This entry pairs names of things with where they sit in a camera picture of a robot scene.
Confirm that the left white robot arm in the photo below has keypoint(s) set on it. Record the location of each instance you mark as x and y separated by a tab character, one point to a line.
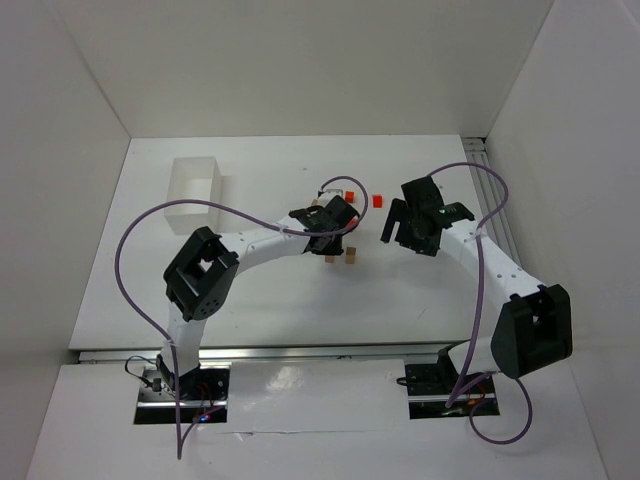
200	276

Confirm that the white perforated plastic box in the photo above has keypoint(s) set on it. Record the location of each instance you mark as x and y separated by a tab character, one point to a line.
195	178

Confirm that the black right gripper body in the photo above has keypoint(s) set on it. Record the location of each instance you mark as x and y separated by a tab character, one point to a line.
400	220

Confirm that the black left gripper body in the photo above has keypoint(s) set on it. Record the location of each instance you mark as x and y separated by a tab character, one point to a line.
338	232

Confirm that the small natural wood cube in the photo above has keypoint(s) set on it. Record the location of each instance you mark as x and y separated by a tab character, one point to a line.
350	255

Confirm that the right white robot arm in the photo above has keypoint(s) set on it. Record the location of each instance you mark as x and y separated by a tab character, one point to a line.
533	328

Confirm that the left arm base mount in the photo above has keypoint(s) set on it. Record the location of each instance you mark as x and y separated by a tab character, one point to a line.
203	400

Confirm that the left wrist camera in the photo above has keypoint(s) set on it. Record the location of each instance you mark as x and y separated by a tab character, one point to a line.
330	193

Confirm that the front aluminium rail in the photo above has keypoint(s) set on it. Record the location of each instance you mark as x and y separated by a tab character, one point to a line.
404	350

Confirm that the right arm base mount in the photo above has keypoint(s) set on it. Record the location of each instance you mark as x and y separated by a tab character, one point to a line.
428	387

